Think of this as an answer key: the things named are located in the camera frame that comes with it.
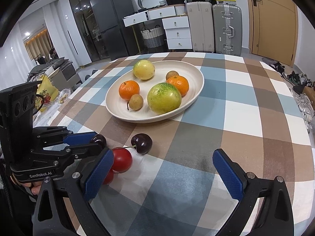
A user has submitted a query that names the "wooden door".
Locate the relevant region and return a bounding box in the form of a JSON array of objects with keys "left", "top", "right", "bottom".
[{"left": 248, "top": 0, "right": 298, "bottom": 66}]

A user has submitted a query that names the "white drawer cabinet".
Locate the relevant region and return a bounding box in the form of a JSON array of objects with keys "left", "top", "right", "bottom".
[{"left": 123, "top": 4, "right": 192, "bottom": 50}]

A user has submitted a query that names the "upper red cherry tomato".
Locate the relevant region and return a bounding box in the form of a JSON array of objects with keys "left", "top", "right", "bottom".
[{"left": 112, "top": 147, "right": 133, "bottom": 173}]

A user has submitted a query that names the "person's left hand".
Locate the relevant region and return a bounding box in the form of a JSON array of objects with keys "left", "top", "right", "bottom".
[{"left": 10, "top": 175, "right": 43, "bottom": 195}]

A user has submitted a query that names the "red cherry tomato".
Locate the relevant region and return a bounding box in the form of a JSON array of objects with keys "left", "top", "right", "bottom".
[
  {"left": 112, "top": 147, "right": 133, "bottom": 173},
  {"left": 103, "top": 169, "right": 114, "bottom": 185}
]

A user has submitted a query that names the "yellow shoe box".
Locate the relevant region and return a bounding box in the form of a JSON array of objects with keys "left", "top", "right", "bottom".
[{"left": 216, "top": 0, "right": 236, "bottom": 5}]

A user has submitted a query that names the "black refrigerator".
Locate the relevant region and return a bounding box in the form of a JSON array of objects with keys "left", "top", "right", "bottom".
[{"left": 90, "top": 0, "right": 139, "bottom": 60}]

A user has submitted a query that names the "woven laundry basket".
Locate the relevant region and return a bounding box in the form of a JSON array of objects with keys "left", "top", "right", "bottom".
[{"left": 141, "top": 25, "right": 164, "bottom": 49}]

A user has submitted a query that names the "green-yellow passion fruit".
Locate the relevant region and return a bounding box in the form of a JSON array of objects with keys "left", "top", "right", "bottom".
[{"left": 147, "top": 83, "right": 182, "bottom": 114}]

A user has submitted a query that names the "yellow plastic bag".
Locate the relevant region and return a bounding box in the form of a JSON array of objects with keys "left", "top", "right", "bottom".
[{"left": 35, "top": 74, "right": 59, "bottom": 112}]

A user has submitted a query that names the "small orange mandarin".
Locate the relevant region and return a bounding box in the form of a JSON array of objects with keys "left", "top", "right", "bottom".
[{"left": 167, "top": 75, "right": 190, "bottom": 96}]

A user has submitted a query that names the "checkered tablecloth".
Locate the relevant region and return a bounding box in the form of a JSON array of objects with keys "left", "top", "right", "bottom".
[{"left": 49, "top": 52, "right": 314, "bottom": 235}]

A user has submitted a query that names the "yellow passion fruit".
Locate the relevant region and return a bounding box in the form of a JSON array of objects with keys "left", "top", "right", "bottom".
[{"left": 133, "top": 60, "right": 155, "bottom": 80}]

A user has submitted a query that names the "lower red cherry tomato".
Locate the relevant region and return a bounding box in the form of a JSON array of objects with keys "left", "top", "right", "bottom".
[{"left": 103, "top": 169, "right": 114, "bottom": 185}]

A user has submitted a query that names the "silver aluminium suitcase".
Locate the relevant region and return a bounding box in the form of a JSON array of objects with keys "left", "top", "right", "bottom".
[{"left": 212, "top": 4, "right": 242, "bottom": 56}]

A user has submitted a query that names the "beige suitcase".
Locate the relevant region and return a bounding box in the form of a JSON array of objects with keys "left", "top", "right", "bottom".
[{"left": 186, "top": 2, "right": 215, "bottom": 53}]

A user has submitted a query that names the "large orange mandarin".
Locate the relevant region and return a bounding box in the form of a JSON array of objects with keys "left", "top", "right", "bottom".
[{"left": 119, "top": 80, "right": 140, "bottom": 101}]

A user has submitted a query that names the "brown longan with stem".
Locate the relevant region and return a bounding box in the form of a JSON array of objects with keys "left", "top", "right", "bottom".
[{"left": 127, "top": 94, "right": 144, "bottom": 111}]

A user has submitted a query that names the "dark cherry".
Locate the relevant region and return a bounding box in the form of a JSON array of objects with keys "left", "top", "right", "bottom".
[
  {"left": 90, "top": 134, "right": 107, "bottom": 149},
  {"left": 124, "top": 133, "right": 153, "bottom": 155}
]

